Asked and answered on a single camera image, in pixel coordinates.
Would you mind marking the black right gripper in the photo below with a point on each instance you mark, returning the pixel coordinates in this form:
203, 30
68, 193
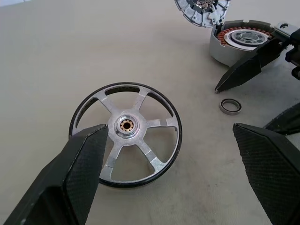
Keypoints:
294, 54

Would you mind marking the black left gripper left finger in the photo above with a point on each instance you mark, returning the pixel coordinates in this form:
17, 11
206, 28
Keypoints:
70, 178

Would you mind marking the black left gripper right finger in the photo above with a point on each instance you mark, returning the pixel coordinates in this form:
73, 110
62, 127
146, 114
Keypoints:
272, 168

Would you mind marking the silver spoked rotor black rim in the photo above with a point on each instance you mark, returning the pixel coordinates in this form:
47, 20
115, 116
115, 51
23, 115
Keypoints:
138, 103

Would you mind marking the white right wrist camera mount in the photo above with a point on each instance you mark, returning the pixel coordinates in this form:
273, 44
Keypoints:
284, 26

